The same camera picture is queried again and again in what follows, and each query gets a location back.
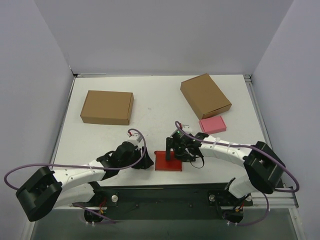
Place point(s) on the pink paper box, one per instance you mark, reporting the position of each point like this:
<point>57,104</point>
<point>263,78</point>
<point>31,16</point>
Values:
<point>212,125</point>

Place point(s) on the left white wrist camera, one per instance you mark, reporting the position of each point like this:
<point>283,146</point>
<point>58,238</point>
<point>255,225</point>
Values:
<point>134,138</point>

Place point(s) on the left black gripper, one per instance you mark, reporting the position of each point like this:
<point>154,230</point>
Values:
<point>141,157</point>

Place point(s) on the red paper box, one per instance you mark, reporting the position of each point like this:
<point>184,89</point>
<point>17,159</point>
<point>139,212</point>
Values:
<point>161,164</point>

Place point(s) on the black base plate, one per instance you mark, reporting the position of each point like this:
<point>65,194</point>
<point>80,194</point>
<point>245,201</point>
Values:
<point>201,201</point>

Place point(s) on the brown cardboard box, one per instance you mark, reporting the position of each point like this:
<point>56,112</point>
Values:
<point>204,96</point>
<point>107,108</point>

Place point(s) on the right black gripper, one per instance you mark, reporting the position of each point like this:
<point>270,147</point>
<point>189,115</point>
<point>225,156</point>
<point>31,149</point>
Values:
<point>173,144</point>

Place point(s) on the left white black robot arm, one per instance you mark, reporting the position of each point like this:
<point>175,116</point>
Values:
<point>42,191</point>

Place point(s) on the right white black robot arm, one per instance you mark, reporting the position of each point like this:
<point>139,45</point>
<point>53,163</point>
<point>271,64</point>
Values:
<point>263,168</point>

